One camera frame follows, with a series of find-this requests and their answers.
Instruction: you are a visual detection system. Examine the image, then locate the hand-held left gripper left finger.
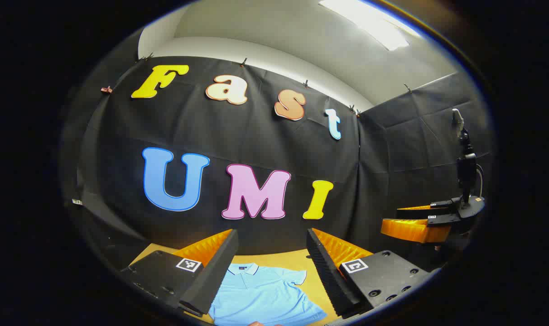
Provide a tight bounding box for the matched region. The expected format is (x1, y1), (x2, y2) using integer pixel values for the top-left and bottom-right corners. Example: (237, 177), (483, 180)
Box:
(120, 229), (240, 316)

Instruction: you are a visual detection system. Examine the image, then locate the light blue T-shirt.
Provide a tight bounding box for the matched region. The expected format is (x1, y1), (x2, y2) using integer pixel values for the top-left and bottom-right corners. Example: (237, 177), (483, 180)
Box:
(208, 263), (328, 326)

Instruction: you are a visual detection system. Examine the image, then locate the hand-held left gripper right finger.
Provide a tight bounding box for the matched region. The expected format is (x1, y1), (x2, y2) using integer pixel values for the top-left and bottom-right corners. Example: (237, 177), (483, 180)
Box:
(306, 228), (433, 318)

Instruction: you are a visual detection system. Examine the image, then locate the ceiling light panel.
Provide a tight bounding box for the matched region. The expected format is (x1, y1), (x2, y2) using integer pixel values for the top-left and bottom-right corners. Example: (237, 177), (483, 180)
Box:
(319, 0), (422, 51)

